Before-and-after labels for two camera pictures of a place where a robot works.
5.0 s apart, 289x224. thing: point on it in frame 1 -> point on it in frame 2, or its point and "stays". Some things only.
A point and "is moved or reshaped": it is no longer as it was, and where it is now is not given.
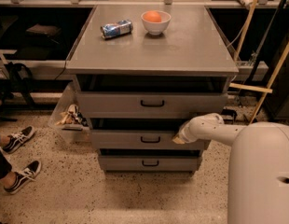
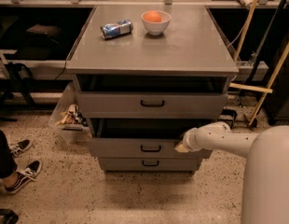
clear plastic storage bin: [69, 120] stays
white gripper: [185, 133] -> [190, 139]
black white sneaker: [25, 177] stays
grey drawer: [140, 140] is moved or reshaped
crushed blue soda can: [120, 28] stays
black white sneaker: [19, 139] -> [20, 147]
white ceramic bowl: [156, 21] stays
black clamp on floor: [231, 113] stays
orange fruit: [152, 16] stays
